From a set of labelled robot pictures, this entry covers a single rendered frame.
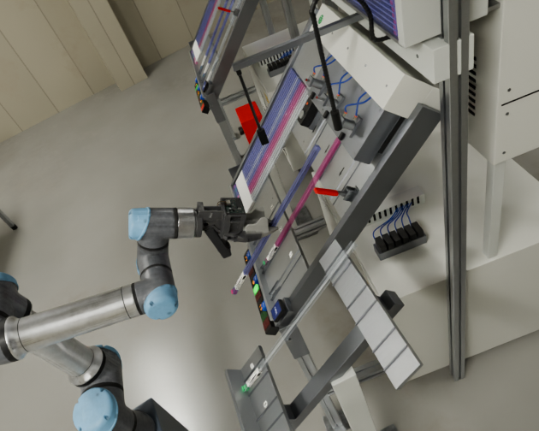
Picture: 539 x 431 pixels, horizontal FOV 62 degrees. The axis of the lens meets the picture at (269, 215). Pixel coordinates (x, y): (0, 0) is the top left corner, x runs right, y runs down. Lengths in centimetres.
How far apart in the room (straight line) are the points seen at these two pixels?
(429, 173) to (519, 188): 30
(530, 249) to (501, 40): 73
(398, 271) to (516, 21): 78
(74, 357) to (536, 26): 132
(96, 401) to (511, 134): 124
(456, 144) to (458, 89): 12
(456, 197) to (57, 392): 210
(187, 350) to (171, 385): 18
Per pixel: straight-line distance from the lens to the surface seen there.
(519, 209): 164
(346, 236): 113
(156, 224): 106
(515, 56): 107
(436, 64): 91
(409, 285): 144
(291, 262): 130
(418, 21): 89
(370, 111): 104
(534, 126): 121
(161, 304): 102
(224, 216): 107
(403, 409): 193
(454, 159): 107
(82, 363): 140
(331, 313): 216
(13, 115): 523
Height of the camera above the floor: 180
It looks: 42 degrees down
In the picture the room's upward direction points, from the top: 23 degrees counter-clockwise
